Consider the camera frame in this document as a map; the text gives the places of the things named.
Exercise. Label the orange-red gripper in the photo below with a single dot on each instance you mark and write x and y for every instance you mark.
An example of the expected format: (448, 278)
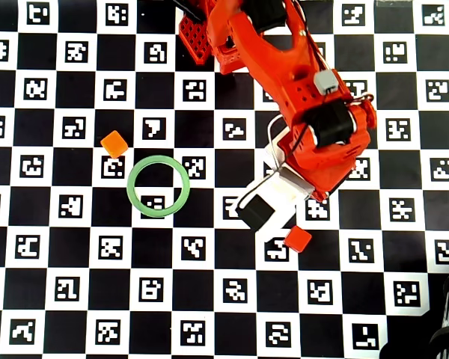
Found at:
(257, 212)

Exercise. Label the red cube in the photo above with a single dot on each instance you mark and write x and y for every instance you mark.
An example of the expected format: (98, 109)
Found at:
(298, 240)

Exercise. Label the orange cube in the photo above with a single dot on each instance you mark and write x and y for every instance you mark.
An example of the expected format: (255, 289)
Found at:
(114, 144)

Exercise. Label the orange-red robot base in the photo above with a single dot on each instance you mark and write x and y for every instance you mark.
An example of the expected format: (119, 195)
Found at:
(194, 37)

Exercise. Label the orange-red robot arm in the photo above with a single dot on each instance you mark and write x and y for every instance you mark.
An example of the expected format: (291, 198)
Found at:
(269, 48)

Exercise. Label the grey connector block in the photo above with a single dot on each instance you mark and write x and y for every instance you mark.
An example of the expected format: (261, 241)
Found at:
(325, 81)

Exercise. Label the clear tape strip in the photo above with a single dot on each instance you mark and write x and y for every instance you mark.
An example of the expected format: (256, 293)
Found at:
(393, 3)

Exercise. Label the black white marker checkerboard mat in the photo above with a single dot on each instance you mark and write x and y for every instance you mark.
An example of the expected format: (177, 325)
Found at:
(134, 280)

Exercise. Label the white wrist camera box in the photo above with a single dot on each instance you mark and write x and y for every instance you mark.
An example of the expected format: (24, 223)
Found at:
(286, 209)

